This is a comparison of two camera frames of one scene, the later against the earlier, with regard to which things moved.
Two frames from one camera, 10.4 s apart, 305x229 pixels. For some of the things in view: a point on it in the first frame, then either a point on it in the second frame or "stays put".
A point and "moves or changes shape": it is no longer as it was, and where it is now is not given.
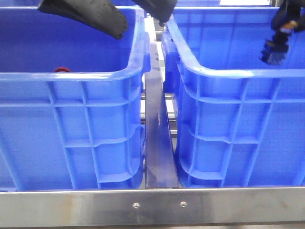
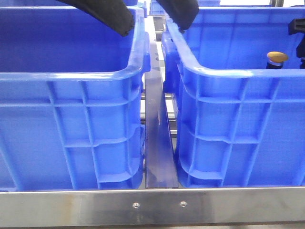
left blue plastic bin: x=71 y=101 stays put
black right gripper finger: x=161 y=10 -> x=183 y=12
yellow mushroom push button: x=275 y=49 moves or changes shape
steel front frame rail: x=146 y=207 stays put
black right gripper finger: x=289 y=10 -> x=297 y=26
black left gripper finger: x=103 y=14 -> x=114 y=13
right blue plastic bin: x=240 y=121 stays put
